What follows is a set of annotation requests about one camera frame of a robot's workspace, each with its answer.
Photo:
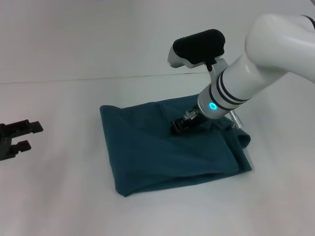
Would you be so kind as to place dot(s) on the teal t-shirt with FREE print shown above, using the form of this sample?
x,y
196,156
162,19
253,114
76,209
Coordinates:
x,y
160,152

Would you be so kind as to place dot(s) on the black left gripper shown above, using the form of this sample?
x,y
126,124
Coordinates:
x,y
9,140

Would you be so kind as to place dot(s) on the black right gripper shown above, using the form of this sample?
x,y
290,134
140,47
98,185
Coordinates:
x,y
192,124

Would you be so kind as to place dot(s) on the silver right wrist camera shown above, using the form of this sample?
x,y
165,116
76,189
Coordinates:
x,y
197,46

